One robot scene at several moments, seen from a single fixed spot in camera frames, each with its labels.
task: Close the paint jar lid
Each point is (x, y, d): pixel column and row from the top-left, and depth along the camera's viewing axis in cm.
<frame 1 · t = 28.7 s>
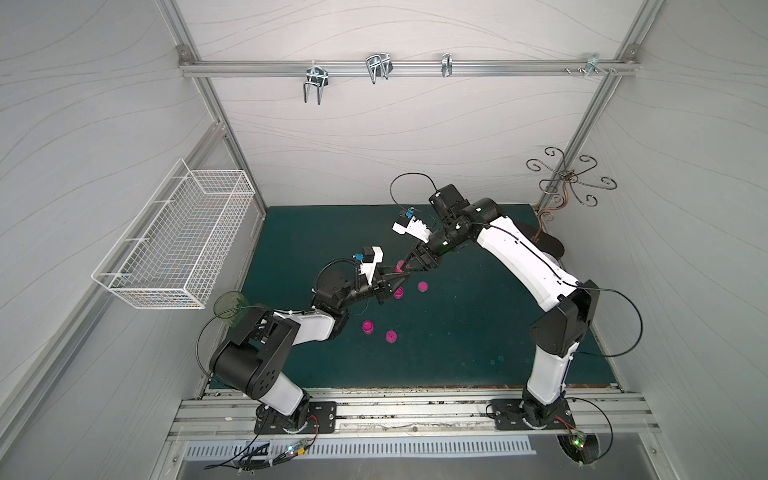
left hand: (407, 274, 75), fingers open
right hand: (406, 262, 76), fingers open
magenta lid back right: (423, 286, 100), on the table
magenta paint jar front left: (368, 327, 88), point 3 cm above the table
magenta lid front middle: (391, 336, 88), point 2 cm above the table
green plastic cup: (225, 301, 82), point 14 cm above the table
metal hook tree stand: (563, 179, 88), point 32 cm above the table

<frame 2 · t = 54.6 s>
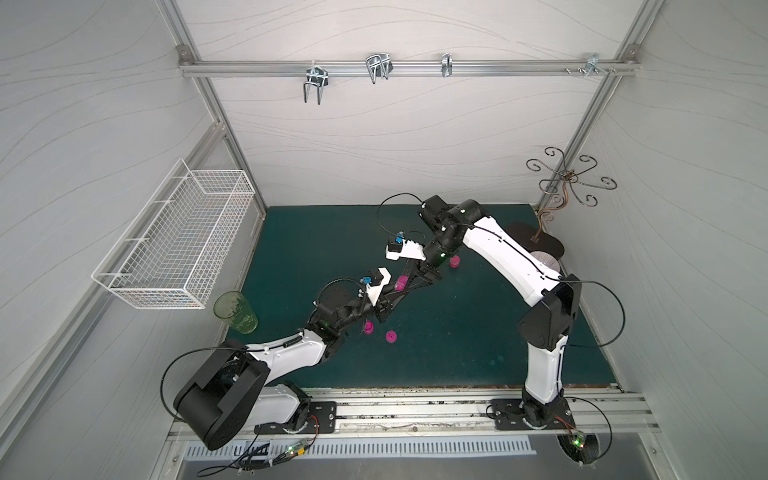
left hand: (404, 287, 76), fingers open
right hand: (407, 278, 77), fingers open
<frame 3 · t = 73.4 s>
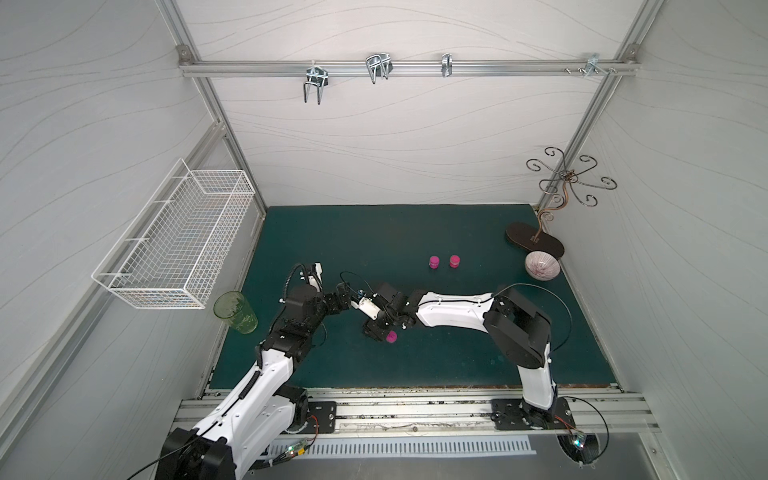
left hand: (336, 285, 83), fingers open
right hand: (367, 323, 88), fingers open
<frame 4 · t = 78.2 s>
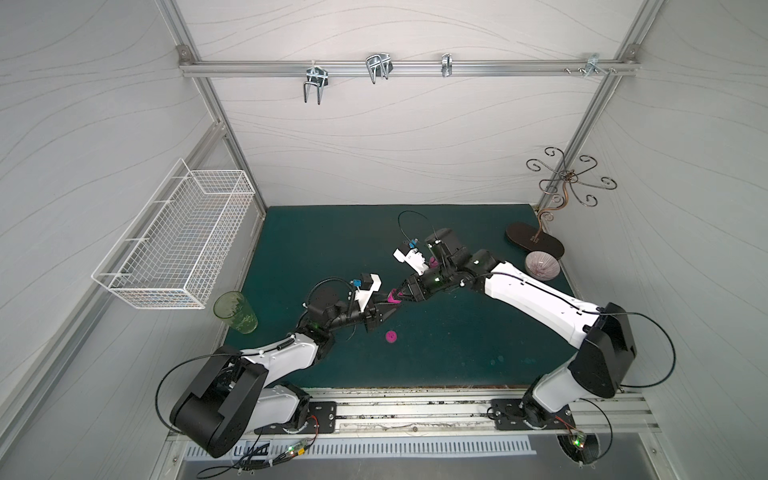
left hand: (398, 304, 75), fingers open
right hand: (395, 294, 75), fingers open
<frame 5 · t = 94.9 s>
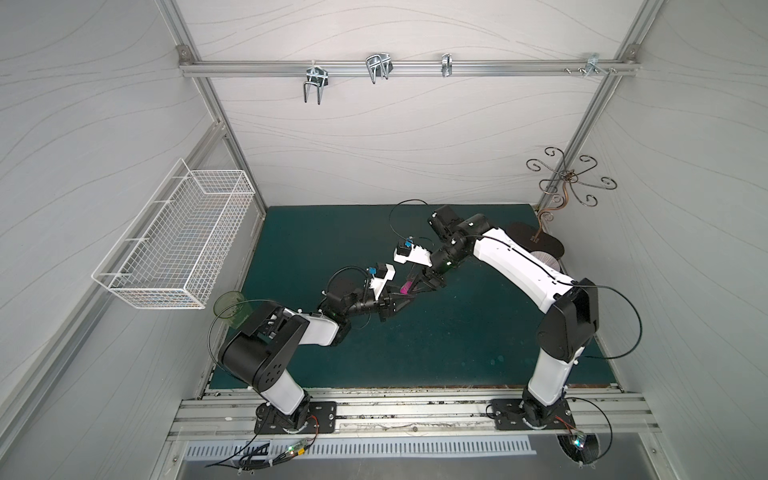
left hand: (413, 298, 78), fingers open
right hand: (411, 282, 79), fingers open
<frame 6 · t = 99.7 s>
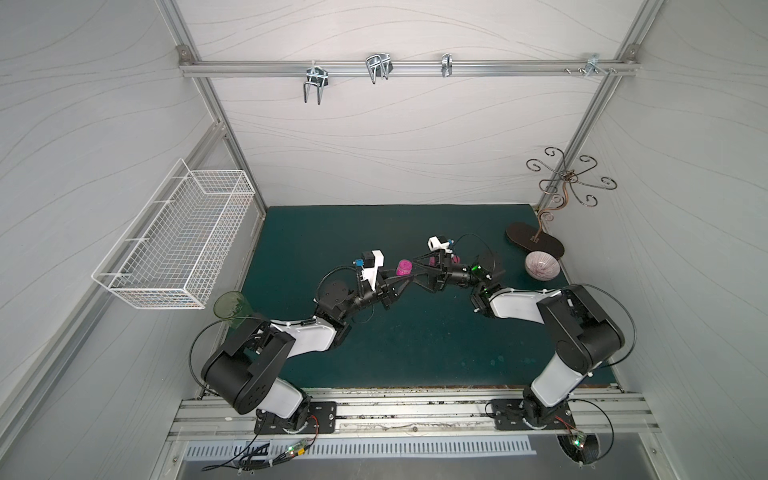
left hand: (411, 276, 73), fingers open
right hand: (409, 271, 74), fingers open
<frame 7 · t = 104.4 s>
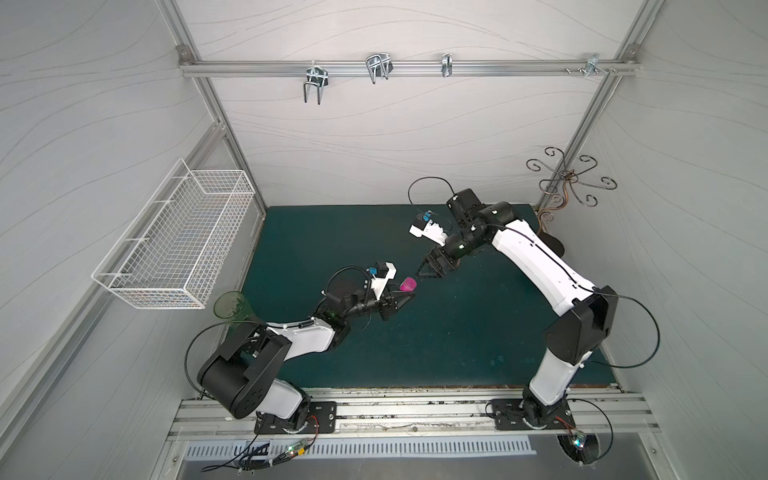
left hand: (412, 292, 77), fingers open
right hand: (422, 266, 76), fingers open
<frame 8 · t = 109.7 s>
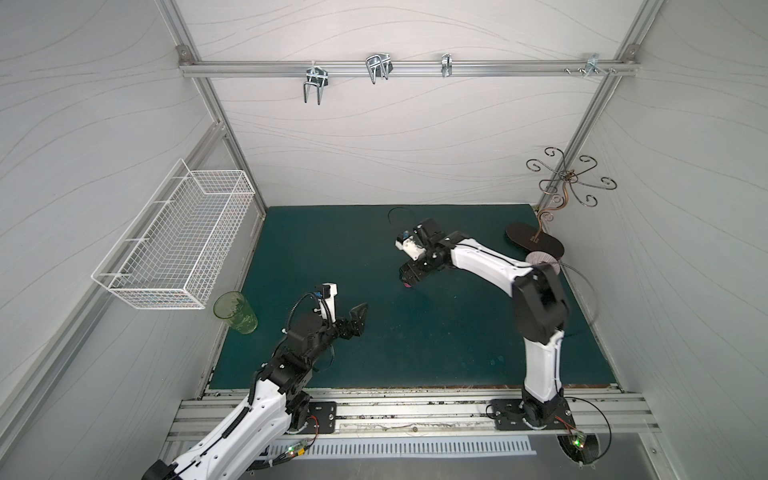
left hand: (354, 304, 79), fingers open
right hand: (412, 265, 94), fingers open
